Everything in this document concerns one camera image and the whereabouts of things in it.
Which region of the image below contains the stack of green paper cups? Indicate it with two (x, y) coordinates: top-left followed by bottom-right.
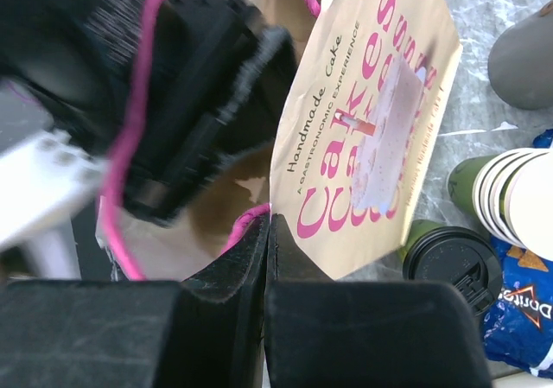
(447, 148), (552, 261)

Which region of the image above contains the green paper cup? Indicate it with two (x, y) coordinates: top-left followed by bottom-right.
(397, 219), (443, 262)

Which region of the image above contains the blue chips bag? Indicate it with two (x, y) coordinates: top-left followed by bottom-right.
(483, 130), (552, 378)

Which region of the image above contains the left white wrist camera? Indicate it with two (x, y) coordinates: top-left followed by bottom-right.
(1, 130), (108, 249)

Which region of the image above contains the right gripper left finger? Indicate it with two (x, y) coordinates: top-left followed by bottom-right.
(1, 216), (269, 387)

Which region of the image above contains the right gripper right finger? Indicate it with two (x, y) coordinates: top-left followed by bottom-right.
(264, 214), (493, 387)

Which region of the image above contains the grey straw holder cup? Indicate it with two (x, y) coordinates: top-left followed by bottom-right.
(487, 2), (552, 111)

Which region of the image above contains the black plastic cup lid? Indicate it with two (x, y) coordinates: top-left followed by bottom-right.
(402, 225), (503, 318)

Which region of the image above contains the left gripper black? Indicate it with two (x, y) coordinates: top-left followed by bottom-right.
(1, 0), (296, 225)

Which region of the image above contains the pink paper gift bag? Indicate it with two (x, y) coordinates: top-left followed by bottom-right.
(96, 0), (462, 279)

